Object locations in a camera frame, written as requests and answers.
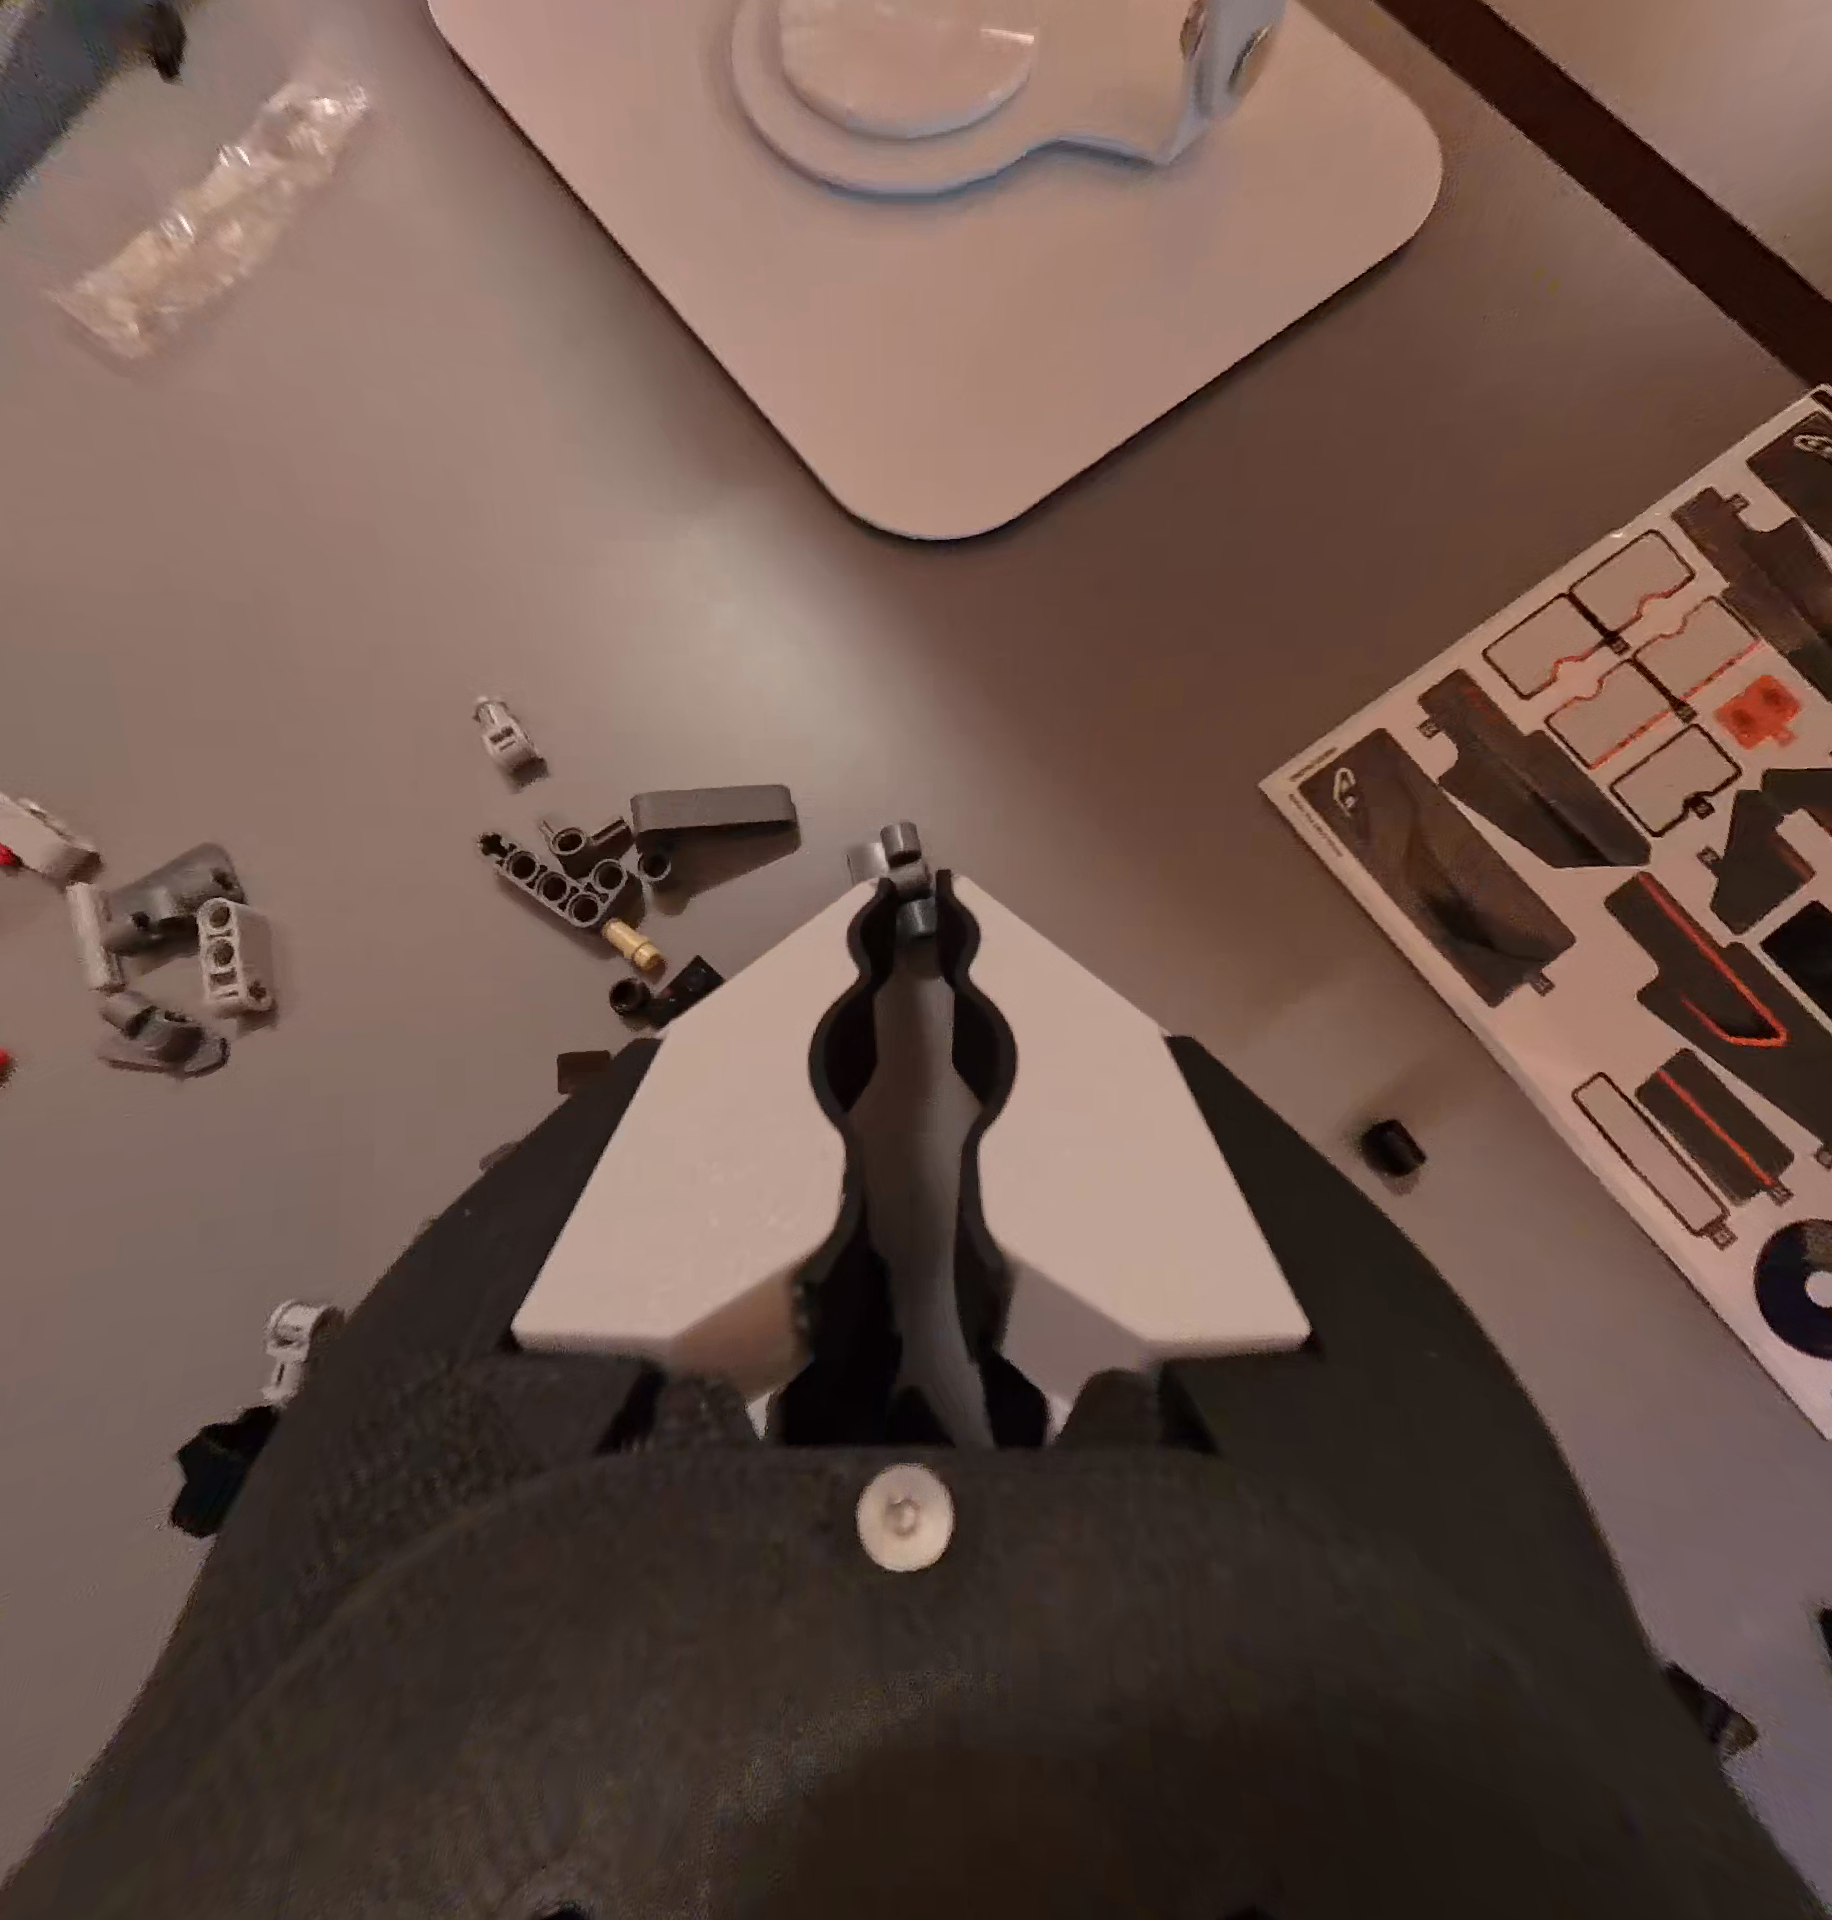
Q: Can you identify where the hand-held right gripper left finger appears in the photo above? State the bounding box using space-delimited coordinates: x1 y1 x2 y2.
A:
511 869 923 1442

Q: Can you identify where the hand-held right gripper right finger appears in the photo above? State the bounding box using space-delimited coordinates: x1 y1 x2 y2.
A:
911 869 1313 1442

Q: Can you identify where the dark grey angled lego beam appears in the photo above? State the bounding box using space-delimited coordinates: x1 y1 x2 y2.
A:
491 821 650 931

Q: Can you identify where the dark grey curved lego brick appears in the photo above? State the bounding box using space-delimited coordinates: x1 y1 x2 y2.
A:
629 779 804 865

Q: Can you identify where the black and grey lego joint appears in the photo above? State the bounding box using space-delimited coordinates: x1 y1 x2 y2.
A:
166 1295 345 1541

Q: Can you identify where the lego sticker sheet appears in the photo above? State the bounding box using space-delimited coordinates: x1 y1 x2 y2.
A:
1259 390 1832 1440

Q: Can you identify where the cluster of grey lego connectors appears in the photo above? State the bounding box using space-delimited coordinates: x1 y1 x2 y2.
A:
68 840 282 1079

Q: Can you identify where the red pin with grey connector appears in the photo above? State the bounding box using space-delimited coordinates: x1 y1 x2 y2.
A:
0 783 104 888

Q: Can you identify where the small clear plastic bag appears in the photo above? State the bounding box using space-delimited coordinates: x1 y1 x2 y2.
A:
46 72 376 365

